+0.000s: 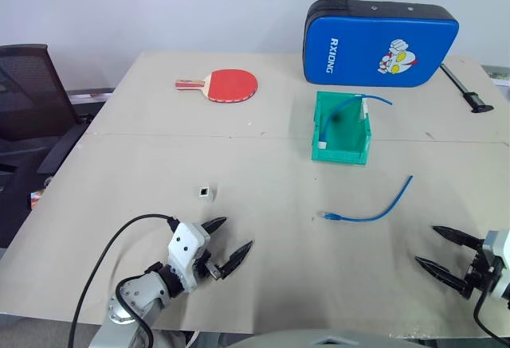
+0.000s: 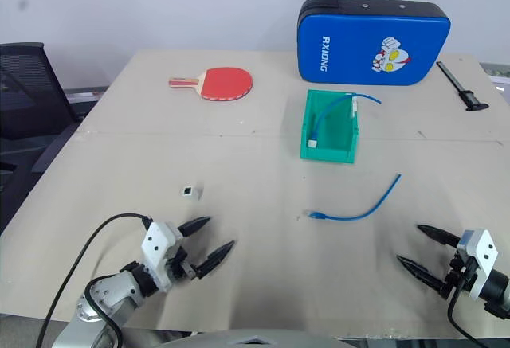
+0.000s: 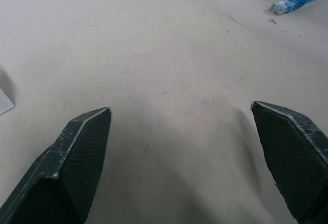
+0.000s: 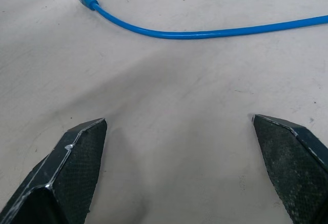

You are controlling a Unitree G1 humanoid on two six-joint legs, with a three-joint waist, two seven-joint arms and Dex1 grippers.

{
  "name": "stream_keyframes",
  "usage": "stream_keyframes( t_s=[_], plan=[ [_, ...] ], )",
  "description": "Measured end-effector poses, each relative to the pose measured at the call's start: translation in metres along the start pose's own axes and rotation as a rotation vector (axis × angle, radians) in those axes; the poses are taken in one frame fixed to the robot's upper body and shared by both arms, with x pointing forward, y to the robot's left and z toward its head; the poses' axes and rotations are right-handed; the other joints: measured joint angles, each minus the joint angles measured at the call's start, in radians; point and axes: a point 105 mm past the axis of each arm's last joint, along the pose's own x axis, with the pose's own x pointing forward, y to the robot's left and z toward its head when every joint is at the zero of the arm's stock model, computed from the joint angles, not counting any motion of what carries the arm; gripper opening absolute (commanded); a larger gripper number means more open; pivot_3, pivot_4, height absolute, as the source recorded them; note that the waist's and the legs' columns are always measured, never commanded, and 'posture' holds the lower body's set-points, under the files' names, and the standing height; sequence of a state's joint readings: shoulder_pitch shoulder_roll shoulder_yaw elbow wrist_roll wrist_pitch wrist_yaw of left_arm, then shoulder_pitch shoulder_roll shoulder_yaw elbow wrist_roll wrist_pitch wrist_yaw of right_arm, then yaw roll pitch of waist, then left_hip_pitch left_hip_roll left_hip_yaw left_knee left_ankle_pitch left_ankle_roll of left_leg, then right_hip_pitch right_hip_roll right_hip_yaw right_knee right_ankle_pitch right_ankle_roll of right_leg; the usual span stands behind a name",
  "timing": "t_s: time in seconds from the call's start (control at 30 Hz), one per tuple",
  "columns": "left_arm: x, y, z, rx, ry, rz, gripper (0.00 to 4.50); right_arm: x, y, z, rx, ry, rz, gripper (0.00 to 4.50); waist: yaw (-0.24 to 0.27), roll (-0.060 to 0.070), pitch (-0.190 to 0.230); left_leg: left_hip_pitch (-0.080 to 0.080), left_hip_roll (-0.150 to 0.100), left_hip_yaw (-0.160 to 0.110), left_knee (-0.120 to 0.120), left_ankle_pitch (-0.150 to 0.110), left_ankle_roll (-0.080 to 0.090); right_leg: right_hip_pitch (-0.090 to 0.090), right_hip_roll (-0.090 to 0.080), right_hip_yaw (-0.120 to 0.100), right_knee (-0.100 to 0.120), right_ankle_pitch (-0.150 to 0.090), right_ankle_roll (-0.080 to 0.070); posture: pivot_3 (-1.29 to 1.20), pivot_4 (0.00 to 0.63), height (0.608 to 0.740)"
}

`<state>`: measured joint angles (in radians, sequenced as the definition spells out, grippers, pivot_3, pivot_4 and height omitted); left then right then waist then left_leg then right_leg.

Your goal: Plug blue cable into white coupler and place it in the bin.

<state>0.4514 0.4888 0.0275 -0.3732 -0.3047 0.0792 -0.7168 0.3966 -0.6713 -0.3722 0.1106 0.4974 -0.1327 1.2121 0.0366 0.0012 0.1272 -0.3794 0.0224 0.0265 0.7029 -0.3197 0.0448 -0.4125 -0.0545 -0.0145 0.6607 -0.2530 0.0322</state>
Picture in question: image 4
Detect blue Ethernet cable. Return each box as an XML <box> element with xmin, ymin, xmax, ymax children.
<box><xmin>74</xmin><ymin>0</ymin><xmax>328</xmax><ymax>40</ymax></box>

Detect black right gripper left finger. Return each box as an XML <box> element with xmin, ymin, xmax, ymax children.
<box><xmin>0</xmin><ymin>117</ymin><xmax>108</xmax><ymax>224</ymax></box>

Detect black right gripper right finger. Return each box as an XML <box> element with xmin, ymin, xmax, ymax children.
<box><xmin>251</xmin><ymin>114</ymin><xmax>328</xmax><ymax>224</ymax></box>

